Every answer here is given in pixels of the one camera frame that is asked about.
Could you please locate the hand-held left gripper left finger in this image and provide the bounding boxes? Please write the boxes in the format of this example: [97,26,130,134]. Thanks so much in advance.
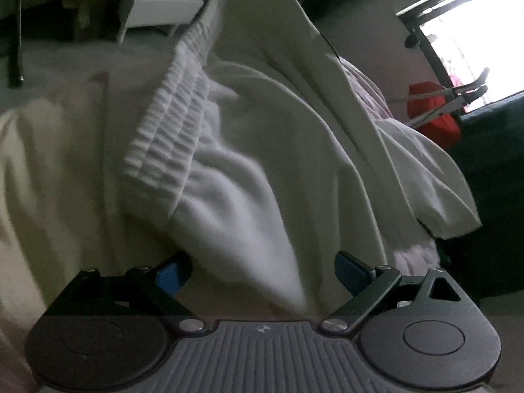
[51,251,206,331]

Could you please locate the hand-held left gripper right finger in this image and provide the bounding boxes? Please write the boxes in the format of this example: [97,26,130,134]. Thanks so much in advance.
[320,251,464,333]

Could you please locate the white pants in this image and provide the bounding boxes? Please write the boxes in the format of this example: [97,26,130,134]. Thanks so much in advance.
[120,0,484,316]

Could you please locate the pale pink bed sheet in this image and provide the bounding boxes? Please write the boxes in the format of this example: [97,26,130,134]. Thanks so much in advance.
[0,37,447,393]

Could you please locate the red bag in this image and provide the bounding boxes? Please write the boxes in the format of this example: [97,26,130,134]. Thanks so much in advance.
[407,82,463,151]

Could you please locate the dark green curtain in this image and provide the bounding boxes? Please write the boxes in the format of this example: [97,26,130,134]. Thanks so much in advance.
[436,90,524,299]

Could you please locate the grey crutches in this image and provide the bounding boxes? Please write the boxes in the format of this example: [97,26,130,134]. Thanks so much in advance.
[391,67,491,128]

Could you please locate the bright window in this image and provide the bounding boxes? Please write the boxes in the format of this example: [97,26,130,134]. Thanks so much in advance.
[396,0,524,112]

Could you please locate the thin black pole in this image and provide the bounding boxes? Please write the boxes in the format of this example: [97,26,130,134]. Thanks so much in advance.
[8,0,26,87]

